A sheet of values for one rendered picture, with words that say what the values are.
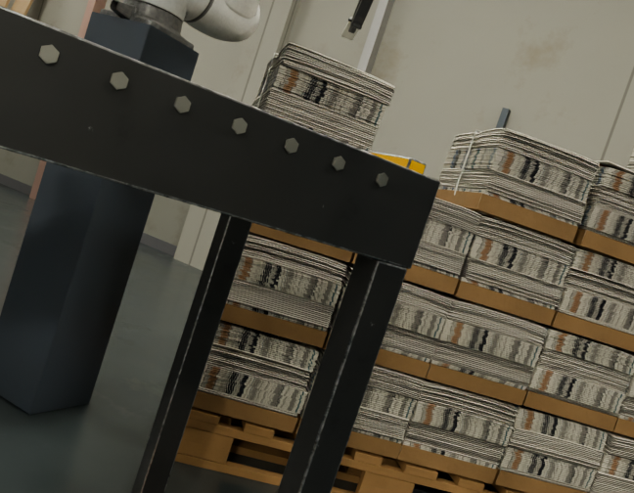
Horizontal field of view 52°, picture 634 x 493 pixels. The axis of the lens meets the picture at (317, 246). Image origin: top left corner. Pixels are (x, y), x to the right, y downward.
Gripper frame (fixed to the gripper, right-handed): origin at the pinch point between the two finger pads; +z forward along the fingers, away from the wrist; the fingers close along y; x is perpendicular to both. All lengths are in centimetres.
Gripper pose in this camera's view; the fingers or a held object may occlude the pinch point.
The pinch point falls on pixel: (353, 13)
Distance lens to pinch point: 170.3
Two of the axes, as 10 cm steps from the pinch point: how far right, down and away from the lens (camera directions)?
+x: 9.3, 3.0, 1.9
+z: -2.9, 3.2, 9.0
